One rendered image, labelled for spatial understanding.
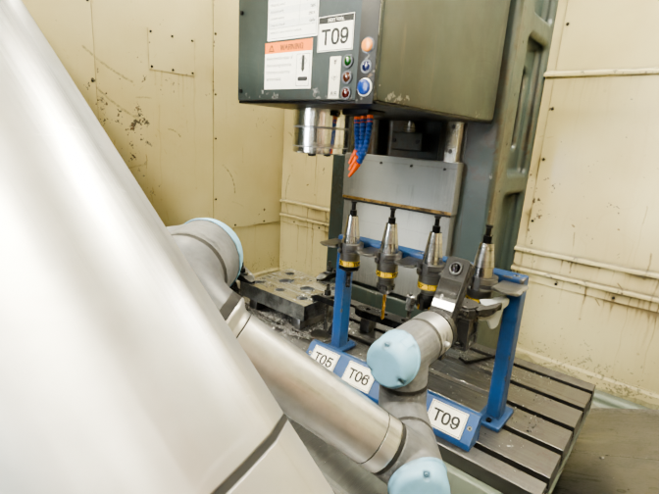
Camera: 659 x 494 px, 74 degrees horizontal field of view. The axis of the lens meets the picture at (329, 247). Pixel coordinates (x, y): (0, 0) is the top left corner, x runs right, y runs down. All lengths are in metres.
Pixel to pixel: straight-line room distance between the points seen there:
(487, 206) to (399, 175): 0.33
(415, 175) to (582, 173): 0.60
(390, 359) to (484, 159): 1.01
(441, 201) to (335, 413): 1.11
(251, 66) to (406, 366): 0.85
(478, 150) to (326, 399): 1.16
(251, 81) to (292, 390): 0.85
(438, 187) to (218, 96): 1.22
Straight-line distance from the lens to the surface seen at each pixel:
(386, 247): 1.00
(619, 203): 1.82
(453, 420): 0.98
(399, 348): 0.65
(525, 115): 1.85
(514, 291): 0.89
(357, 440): 0.58
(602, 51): 1.86
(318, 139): 1.22
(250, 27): 1.23
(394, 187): 1.65
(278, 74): 1.14
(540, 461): 1.02
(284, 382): 0.54
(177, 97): 2.19
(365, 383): 1.06
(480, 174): 1.55
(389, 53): 0.98
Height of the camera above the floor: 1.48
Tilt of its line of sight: 14 degrees down
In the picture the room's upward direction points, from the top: 4 degrees clockwise
